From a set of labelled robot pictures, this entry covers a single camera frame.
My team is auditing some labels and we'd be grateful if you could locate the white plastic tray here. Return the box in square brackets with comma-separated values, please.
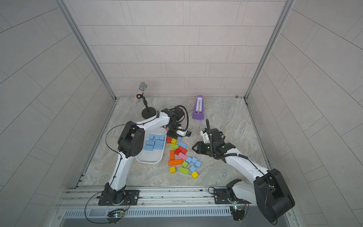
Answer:
[136, 127, 167, 165]

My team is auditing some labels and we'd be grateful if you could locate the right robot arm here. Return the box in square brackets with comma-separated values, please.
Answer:
[192, 128, 296, 225]

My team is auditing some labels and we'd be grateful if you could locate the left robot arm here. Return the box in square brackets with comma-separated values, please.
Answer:
[104, 105, 191, 195]

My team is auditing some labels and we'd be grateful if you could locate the purple metronome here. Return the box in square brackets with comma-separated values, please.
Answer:
[192, 95, 204, 120]

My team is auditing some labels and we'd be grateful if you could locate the blue cube right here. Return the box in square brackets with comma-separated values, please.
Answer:
[195, 161, 201, 168]

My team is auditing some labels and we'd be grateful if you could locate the blue cube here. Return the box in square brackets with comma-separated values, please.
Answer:
[189, 166, 197, 173]
[195, 161, 201, 168]

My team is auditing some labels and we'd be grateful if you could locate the red block by tray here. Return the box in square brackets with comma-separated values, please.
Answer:
[166, 136, 172, 144]

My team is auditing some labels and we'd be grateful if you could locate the black microphone stand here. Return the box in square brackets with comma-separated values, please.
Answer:
[136, 94, 157, 119]

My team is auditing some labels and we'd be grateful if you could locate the blue cube front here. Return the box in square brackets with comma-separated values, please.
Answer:
[189, 166, 197, 173]

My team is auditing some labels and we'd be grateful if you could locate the green block upper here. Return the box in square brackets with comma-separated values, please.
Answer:
[169, 143, 179, 150]

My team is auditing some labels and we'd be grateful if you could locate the green block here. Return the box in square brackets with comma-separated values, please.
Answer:
[169, 143, 179, 150]
[179, 167, 190, 175]

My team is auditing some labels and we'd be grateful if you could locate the red block centre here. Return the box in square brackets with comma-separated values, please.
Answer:
[175, 147, 187, 155]

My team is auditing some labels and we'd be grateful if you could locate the small green cube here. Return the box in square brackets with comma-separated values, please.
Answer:
[182, 161, 188, 168]

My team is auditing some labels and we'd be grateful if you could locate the pink block centre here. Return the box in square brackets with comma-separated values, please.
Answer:
[178, 153, 188, 161]

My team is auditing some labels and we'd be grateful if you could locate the yellow cube front right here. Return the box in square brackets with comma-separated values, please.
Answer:
[192, 171, 198, 179]

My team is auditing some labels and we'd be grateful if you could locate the green block front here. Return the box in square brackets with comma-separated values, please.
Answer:
[179, 167, 190, 175]

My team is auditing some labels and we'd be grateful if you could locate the short orange block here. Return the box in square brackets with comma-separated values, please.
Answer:
[170, 150, 175, 160]

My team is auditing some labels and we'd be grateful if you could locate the long orange block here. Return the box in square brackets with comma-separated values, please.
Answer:
[168, 159, 184, 166]

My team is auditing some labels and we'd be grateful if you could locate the rhinestone silver microphone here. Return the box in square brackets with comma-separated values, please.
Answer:
[137, 82, 147, 96]

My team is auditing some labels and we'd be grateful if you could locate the yellow cube front left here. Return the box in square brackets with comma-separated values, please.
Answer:
[170, 166, 176, 174]

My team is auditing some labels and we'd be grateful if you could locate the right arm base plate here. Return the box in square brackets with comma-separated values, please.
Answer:
[209, 187, 250, 205]

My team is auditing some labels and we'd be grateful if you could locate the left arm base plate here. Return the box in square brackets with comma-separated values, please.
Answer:
[96, 189, 140, 206]

